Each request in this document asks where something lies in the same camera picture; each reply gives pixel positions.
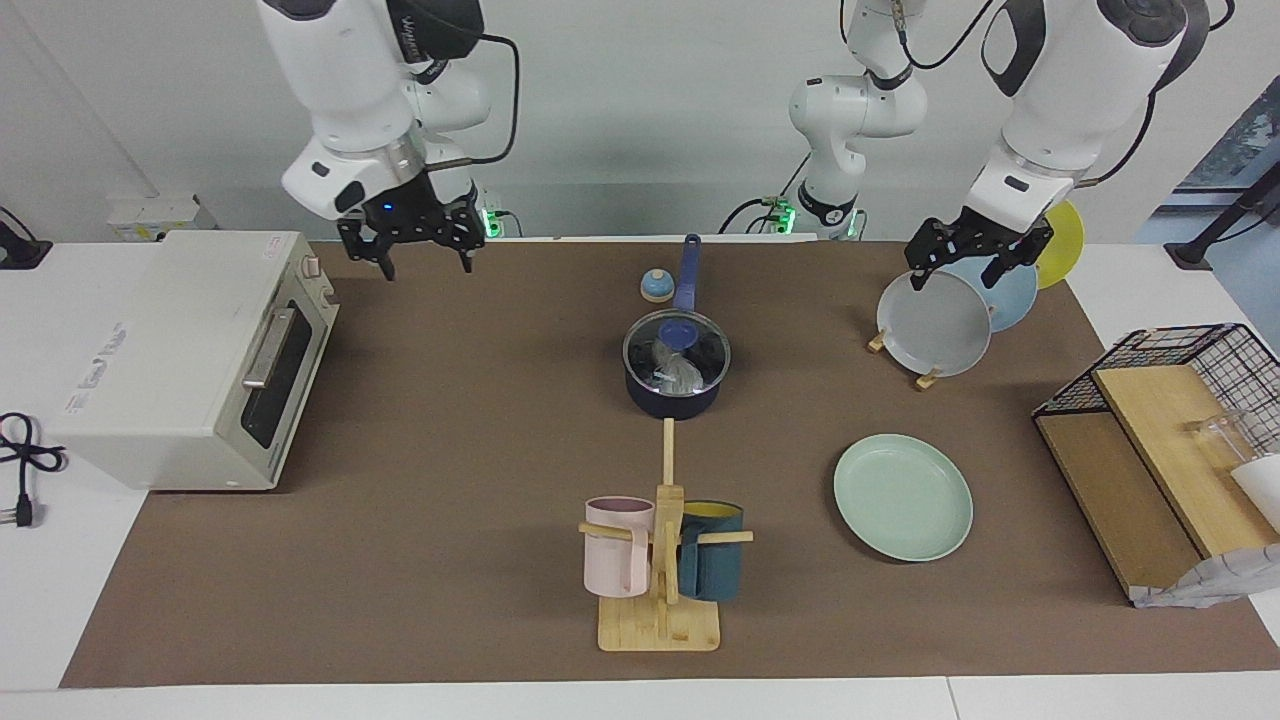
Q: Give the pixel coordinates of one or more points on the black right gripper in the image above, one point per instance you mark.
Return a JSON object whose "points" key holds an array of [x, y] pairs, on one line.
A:
{"points": [[420, 215]]}

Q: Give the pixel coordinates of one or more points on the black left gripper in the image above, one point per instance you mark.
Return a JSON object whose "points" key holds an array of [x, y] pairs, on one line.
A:
{"points": [[965, 238]]}

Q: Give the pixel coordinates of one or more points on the glass lid with blue knob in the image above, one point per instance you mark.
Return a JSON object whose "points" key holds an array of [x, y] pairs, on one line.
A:
{"points": [[678, 332]]}

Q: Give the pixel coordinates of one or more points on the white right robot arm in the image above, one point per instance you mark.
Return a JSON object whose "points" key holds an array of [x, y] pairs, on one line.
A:
{"points": [[350, 80]]}

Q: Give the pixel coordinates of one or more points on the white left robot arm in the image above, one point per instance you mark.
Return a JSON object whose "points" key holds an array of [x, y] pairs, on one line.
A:
{"points": [[1070, 80]]}

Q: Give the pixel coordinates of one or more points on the grey plate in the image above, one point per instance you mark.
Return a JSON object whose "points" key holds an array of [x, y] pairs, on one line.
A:
{"points": [[935, 325]]}

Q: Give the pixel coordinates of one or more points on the light blue plate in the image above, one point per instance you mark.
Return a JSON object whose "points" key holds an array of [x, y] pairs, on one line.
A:
{"points": [[1015, 295]]}

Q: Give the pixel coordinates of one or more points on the wooden plate rack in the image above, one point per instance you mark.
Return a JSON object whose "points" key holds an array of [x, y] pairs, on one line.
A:
{"points": [[927, 379]]}

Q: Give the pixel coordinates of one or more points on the yellow plate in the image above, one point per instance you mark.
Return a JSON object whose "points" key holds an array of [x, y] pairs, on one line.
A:
{"points": [[1065, 245]]}

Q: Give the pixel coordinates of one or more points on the mint green plate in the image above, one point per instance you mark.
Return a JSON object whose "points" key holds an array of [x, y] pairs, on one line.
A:
{"points": [[903, 497]]}

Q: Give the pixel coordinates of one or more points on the small blue wooden-knob timer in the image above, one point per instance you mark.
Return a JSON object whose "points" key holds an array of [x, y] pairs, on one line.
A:
{"points": [[656, 288]]}

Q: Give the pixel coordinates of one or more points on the wooden shelf rack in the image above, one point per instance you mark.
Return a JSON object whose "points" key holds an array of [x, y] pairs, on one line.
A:
{"points": [[1150, 440]]}

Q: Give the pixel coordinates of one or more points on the brown table mat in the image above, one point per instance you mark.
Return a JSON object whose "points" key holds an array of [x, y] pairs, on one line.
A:
{"points": [[450, 520]]}

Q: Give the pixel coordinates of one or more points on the cream toaster oven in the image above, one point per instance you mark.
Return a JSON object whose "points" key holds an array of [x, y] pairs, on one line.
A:
{"points": [[170, 360]]}

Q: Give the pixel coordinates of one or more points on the white power strip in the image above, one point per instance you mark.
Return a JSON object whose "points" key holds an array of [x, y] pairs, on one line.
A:
{"points": [[150, 215]]}

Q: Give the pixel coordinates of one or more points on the dark blue saucepan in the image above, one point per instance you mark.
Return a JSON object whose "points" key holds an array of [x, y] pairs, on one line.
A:
{"points": [[675, 405]]}

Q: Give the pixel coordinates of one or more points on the clear glass cup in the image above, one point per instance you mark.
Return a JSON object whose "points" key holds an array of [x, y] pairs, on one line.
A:
{"points": [[1225, 440]]}

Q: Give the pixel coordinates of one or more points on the pink mug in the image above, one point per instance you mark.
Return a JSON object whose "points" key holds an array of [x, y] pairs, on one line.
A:
{"points": [[615, 560]]}

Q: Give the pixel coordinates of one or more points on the white cup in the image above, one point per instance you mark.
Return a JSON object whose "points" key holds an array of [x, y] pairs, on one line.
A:
{"points": [[1260, 490]]}

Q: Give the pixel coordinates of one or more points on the dark teal mug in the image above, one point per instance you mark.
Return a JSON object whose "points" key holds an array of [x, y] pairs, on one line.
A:
{"points": [[712, 565]]}

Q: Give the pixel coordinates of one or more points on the white patterned cloth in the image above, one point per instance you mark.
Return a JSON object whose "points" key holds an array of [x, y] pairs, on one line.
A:
{"points": [[1220, 580]]}

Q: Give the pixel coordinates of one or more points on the wooden mug tree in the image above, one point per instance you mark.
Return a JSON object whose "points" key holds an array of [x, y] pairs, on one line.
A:
{"points": [[660, 625]]}

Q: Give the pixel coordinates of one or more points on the black desk mount base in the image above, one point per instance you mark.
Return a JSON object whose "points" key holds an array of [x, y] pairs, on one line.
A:
{"points": [[20, 255]]}

